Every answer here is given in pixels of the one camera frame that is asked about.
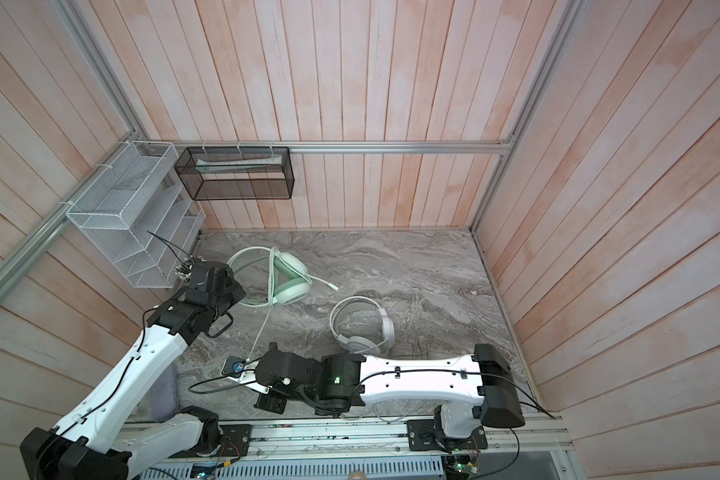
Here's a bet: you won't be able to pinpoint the aluminium wall rail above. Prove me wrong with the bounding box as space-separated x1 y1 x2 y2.
137 140 513 154
0 131 143 305

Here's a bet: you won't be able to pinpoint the lavender glasses case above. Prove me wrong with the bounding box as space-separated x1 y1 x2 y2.
148 363 179 422

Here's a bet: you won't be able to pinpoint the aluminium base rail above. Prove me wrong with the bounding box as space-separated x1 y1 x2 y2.
71 412 583 480

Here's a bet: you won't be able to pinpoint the white headphones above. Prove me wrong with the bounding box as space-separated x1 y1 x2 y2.
329 295 396 355

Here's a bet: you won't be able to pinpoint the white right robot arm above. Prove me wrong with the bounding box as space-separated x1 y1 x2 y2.
240 344 526 446

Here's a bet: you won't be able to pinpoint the mint green headphones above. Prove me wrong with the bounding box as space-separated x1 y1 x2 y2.
227 246 313 308

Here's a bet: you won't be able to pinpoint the aluminium left wall rail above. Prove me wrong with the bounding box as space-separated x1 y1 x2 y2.
0 131 143 305

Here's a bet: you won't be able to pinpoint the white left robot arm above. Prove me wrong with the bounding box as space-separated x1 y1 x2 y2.
20 260 245 479

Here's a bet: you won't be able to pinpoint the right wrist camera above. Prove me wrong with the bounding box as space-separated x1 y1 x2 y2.
220 356 270 394

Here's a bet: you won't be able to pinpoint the clear cup of pencils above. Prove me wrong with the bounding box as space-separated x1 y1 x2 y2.
174 261 193 282

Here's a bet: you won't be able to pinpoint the black wire mesh basket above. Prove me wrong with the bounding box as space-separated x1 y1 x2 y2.
174 145 295 201

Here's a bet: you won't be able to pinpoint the white wire mesh shelf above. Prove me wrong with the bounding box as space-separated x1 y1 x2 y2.
67 142 205 289

